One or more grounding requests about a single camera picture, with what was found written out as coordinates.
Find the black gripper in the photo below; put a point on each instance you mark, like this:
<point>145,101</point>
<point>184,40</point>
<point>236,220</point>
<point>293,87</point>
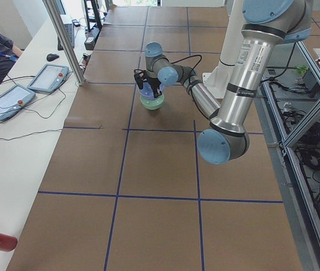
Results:
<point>152,82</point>

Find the blue ceramic bowl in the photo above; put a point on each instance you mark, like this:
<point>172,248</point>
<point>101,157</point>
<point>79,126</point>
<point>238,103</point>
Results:
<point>147,93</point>

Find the far teach pendant tablet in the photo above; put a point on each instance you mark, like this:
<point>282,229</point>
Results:
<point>49,78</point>

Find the black computer mouse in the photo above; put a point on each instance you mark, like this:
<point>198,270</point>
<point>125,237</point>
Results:
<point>51,57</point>

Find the teach pendant tablet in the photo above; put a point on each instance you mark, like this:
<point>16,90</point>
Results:
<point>13,100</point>
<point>49,78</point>

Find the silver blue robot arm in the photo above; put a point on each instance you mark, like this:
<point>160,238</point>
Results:
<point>257,26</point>

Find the brown paper table cover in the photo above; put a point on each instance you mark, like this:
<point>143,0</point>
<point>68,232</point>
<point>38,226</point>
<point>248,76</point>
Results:
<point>126,189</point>

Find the aluminium frame post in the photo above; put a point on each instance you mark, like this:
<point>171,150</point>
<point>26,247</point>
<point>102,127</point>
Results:
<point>57,22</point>

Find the near teach pendant tablet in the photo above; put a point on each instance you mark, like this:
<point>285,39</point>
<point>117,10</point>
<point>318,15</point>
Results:
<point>13,100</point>

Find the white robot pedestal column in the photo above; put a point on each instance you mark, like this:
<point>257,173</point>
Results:
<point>217,81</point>

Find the green ceramic bowl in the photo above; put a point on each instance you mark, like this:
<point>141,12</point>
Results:
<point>152,104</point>

